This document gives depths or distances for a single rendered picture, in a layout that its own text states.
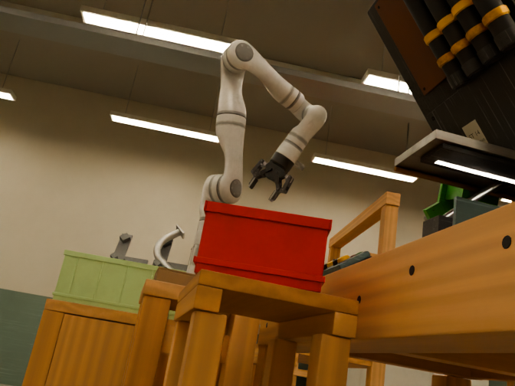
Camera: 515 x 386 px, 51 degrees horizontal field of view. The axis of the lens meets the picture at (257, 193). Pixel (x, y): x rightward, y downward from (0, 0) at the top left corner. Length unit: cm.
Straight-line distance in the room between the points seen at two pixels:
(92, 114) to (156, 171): 143
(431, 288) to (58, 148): 846
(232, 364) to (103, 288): 64
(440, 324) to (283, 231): 28
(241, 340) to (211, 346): 62
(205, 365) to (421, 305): 32
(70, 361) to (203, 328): 110
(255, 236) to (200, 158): 794
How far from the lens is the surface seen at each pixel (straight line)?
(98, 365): 186
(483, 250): 71
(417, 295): 83
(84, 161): 889
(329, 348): 87
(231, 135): 162
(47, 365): 190
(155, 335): 141
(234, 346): 144
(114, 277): 190
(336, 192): 896
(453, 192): 130
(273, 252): 87
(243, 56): 169
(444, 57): 114
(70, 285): 192
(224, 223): 88
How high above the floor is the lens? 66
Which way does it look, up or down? 19 degrees up
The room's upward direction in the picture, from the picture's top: 10 degrees clockwise
